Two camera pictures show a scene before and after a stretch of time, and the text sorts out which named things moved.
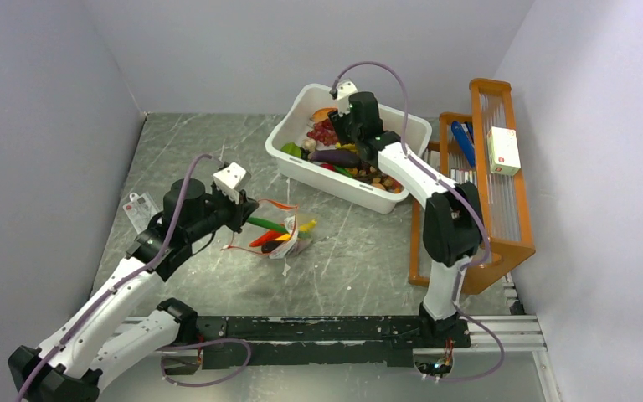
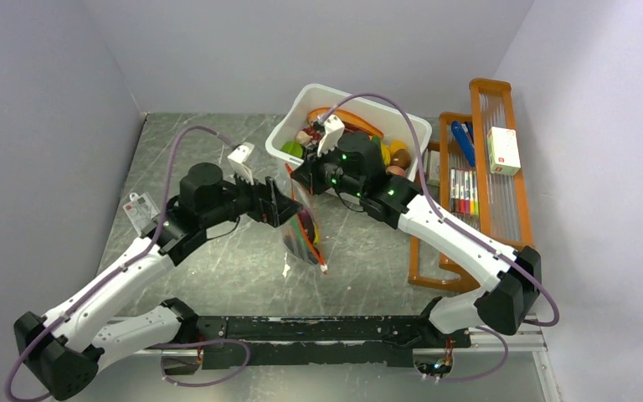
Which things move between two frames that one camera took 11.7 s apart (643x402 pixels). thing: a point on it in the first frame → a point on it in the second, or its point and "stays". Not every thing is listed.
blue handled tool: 465,139 stays
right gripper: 338,122 → 309,172
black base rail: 348,341 stays
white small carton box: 503,151 stays
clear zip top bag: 275,229 → 304,240
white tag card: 140,210 stays
